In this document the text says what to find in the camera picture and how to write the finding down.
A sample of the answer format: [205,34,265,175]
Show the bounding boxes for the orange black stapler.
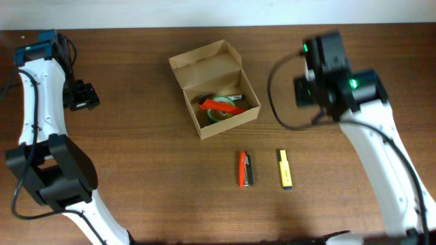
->
[238,152,254,188]

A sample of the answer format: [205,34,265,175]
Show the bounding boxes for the orange utility knife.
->
[198,99,246,115]

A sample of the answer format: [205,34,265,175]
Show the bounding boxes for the blue white marker pen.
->
[227,94,245,101]

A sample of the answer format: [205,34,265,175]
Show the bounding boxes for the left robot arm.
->
[5,30,135,244]

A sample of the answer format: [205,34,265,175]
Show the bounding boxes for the yellow highlighter pen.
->
[279,150,293,190]

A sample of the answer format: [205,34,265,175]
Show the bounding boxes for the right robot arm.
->
[294,31,435,244]

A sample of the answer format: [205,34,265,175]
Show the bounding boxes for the small yellow tape roll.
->
[217,111,233,120]

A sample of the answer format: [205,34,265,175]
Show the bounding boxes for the brown cardboard box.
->
[168,39,261,140]

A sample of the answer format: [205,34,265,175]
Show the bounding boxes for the green tape roll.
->
[206,96,236,123]

